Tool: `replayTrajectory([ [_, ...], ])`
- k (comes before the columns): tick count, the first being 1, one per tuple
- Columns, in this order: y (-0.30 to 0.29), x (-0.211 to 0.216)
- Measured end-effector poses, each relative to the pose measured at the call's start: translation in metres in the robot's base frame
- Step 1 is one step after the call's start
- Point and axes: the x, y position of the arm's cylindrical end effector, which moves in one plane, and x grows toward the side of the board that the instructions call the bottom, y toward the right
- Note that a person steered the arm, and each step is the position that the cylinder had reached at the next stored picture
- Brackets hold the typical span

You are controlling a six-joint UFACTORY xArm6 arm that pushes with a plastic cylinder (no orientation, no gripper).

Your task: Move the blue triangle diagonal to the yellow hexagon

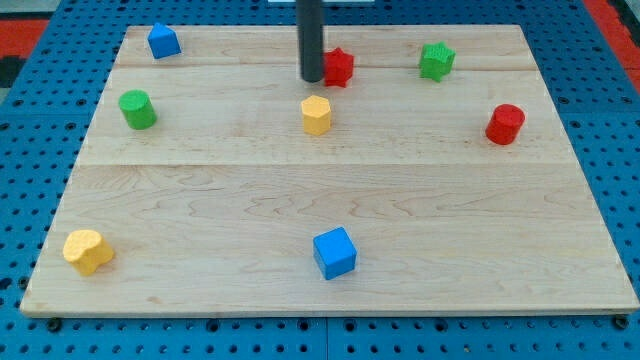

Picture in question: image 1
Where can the green cylinder block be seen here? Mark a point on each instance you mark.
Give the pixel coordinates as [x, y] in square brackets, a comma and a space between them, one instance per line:
[137, 109]

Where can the yellow heart block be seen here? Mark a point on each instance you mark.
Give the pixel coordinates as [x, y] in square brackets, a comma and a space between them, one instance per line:
[86, 250]

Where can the blue cube block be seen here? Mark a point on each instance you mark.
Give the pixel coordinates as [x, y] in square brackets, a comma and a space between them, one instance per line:
[334, 253]

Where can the red cylinder block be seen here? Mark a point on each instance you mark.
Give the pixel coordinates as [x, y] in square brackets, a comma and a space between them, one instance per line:
[505, 124]

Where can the yellow hexagon block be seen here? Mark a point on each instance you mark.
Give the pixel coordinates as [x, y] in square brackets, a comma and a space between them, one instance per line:
[316, 114]

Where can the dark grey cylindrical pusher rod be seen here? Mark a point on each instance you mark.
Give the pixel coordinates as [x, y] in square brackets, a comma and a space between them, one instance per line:
[309, 22]

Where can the green star block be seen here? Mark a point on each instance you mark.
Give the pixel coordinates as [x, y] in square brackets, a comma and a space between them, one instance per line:
[436, 61]

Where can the light wooden board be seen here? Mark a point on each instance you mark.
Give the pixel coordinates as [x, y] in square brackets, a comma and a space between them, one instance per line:
[212, 211]

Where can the red star block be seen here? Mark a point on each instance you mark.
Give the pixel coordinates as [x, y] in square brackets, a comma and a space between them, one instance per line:
[338, 68]

